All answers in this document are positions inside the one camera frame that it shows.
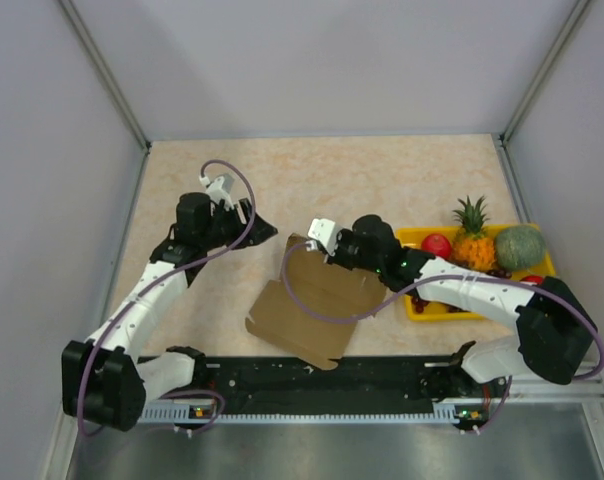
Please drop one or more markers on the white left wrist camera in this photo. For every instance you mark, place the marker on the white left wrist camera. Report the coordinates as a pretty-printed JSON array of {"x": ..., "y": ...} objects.
[{"x": 219, "y": 189}]

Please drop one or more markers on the yellow plastic tray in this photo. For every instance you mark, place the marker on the yellow plastic tray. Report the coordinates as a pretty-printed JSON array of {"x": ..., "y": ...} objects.
[{"x": 437, "y": 312}]

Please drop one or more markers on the right aluminium frame post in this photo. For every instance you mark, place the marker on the right aluminium frame post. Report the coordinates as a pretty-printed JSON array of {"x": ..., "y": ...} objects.
[{"x": 569, "y": 28}]

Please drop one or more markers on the red apple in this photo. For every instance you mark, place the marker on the red apple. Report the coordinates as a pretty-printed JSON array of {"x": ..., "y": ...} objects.
[{"x": 437, "y": 244}]

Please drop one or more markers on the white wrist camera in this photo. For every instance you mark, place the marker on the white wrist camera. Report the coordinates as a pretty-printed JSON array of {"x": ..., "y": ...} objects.
[
  {"x": 219, "y": 189},
  {"x": 322, "y": 236}
]

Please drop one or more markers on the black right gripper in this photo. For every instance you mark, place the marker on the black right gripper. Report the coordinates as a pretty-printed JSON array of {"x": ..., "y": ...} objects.
[{"x": 336, "y": 259}]

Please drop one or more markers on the orange pineapple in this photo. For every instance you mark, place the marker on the orange pineapple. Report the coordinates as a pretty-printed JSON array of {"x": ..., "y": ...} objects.
[{"x": 472, "y": 247}]

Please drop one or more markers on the red tomato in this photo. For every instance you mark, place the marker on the red tomato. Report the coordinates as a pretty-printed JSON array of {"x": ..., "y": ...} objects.
[{"x": 533, "y": 279}]

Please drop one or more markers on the aluminium frame post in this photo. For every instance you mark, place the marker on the aluminium frame post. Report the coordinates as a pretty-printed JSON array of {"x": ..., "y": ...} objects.
[
  {"x": 103, "y": 72},
  {"x": 569, "y": 28}
]

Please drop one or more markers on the green melon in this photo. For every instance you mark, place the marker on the green melon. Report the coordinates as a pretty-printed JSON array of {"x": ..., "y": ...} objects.
[{"x": 520, "y": 247}]

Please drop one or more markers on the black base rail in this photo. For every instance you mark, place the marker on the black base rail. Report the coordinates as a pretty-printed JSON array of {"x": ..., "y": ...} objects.
[{"x": 357, "y": 385}]

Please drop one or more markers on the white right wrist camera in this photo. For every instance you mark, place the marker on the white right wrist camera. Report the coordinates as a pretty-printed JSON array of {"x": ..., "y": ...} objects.
[{"x": 322, "y": 236}]

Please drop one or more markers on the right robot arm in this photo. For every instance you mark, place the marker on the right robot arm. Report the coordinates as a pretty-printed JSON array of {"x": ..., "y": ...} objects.
[{"x": 551, "y": 330}]

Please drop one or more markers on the left aluminium frame post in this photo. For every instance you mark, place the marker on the left aluminium frame post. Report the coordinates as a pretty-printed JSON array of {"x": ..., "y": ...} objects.
[{"x": 103, "y": 72}]

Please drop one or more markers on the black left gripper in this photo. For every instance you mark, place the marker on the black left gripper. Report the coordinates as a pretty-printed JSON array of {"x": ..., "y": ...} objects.
[{"x": 258, "y": 232}]

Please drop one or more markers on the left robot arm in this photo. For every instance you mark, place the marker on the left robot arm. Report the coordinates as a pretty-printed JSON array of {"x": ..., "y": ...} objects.
[{"x": 104, "y": 381}]

